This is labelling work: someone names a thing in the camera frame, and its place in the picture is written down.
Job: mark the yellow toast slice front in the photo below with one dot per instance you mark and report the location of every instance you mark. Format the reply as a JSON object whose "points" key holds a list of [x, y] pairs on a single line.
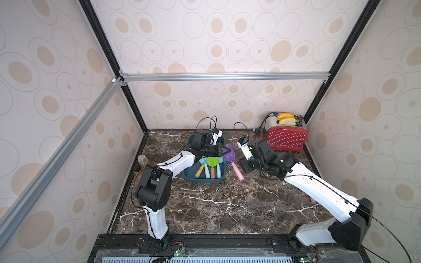
{"points": [[287, 121]]}

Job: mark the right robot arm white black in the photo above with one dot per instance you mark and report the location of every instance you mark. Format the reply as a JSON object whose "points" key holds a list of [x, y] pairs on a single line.
{"points": [[351, 216]]}

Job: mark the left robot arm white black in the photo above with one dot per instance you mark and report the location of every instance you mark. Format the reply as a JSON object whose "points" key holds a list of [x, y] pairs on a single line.
{"points": [[154, 188]]}

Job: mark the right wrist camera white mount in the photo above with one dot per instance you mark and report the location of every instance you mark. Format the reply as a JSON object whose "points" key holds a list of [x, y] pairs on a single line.
{"points": [[244, 147]]}

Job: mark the green shovel yellow handle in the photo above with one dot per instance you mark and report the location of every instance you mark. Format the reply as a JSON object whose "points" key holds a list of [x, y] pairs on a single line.
{"points": [[199, 171]]}

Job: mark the clear glass bottle back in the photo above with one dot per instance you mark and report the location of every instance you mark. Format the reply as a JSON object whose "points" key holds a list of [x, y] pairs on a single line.
{"points": [[143, 161]]}

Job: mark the yellow toast slice back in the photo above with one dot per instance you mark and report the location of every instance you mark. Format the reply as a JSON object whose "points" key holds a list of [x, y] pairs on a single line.
{"points": [[285, 115]]}

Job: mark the teal plastic storage box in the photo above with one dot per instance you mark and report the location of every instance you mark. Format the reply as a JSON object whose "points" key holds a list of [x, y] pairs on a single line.
{"points": [[209, 166]]}

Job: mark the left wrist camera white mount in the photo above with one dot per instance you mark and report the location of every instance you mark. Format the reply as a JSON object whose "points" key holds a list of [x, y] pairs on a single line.
{"points": [[216, 134]]}

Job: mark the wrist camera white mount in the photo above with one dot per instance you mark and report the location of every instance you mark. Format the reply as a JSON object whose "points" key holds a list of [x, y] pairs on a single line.
{"points": [[216, 134], [244, 147]]}

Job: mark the red polka dot toaster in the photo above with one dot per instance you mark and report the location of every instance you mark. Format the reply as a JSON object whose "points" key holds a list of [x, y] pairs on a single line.
{"points": [[285, 138]]}

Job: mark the light blue shovel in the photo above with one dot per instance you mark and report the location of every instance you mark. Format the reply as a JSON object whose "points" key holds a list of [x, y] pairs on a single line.
{"points": [[206, 169], [220, 163]]}

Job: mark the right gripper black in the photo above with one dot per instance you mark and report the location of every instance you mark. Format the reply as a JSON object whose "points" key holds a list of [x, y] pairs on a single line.
{"points": [[248, 163]]}

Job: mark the yellow toast slice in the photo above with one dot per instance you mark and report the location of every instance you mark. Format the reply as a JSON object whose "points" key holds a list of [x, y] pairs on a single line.
{"points": [[287, 121], [285, 115]]}

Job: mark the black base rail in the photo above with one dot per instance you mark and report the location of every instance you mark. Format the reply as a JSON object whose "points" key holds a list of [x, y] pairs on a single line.
{"points": [[196, 248]]}

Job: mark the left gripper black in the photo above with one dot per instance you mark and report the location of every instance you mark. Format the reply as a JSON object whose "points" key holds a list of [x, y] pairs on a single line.
{"points": [[215, 148]]}

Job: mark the horizontal aluminium frame bar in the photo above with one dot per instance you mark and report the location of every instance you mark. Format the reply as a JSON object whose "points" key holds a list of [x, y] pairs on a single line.
{"points": [[245, 76]]}

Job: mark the green shovel orange handle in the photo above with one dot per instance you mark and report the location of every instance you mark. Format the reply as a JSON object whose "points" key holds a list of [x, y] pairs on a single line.
{"points": [[212, 162]]}

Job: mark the left diagonal aluminium frame bar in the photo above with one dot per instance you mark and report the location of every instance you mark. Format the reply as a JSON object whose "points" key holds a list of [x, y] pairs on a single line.
{"points": [[43, 178]]}

